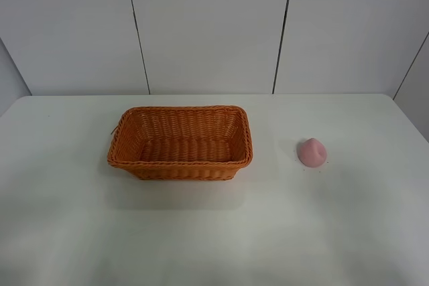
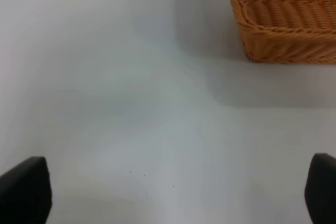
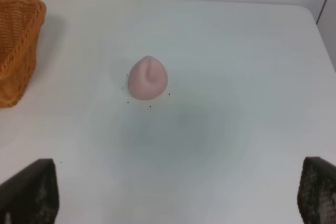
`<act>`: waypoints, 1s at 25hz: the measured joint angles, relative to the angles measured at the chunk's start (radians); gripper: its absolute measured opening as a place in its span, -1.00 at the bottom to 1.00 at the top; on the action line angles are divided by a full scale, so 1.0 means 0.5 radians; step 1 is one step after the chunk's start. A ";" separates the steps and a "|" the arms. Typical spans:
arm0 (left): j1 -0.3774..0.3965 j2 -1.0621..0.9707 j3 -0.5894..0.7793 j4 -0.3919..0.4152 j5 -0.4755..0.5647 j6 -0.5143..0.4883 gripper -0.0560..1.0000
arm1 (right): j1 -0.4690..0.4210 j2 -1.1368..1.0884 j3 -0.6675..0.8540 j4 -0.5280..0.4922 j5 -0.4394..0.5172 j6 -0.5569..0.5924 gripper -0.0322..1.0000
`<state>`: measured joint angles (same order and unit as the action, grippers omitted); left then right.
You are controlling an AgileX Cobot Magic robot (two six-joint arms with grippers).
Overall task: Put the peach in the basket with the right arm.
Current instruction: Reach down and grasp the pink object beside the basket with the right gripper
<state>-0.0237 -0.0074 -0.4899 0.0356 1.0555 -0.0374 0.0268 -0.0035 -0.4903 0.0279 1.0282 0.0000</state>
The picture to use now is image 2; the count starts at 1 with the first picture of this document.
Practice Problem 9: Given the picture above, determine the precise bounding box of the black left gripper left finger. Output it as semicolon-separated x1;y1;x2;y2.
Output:
1;156;52;223

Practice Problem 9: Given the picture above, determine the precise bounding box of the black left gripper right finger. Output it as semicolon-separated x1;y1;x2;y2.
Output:
304;153;335;224

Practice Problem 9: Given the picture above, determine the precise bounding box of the orange wicker basket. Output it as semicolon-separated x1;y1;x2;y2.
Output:
230;0;335;65

